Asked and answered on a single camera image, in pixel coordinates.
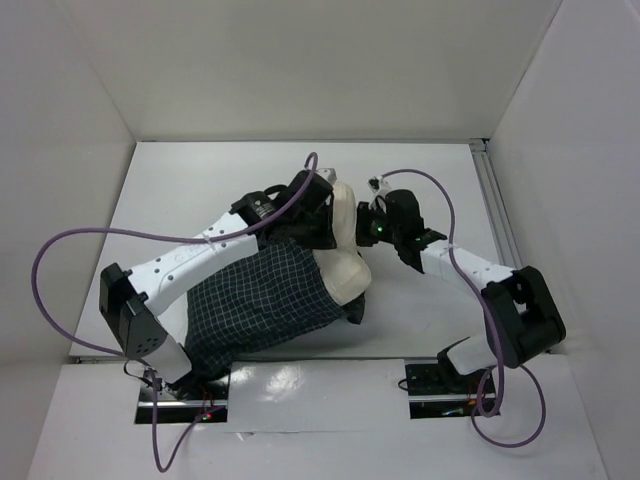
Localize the cream pillow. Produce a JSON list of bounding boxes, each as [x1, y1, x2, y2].
[[313, 181, 372, 306]]

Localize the dark checked pillowcase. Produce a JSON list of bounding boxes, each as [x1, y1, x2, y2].
[[181, 241, 366, 387]]

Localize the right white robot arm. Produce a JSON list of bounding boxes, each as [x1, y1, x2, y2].
[[356, 189, 566, 392]]

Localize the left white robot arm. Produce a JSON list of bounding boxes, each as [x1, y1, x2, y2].
[[99, 168, 337, 399]]

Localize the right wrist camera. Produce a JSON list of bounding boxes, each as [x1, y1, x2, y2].
[[367, 176, 390, 199]]

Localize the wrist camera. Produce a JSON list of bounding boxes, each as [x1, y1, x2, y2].
[[315, 168, 337, 185], [367, 176, 390, 199]]

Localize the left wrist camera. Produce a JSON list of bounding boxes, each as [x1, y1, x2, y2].
[[315, 168, 337, 185]]

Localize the aluminium rail frame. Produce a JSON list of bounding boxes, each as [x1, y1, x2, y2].
[[469, 137, 551, 355]]

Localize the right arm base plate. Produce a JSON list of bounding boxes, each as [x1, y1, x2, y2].
[[397, 360, 484, 420]]

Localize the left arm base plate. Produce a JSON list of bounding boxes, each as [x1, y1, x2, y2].
[[123, 360, 230, 425]]

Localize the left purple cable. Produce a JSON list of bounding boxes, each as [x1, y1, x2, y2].
[[30, 152, 321, 474]]

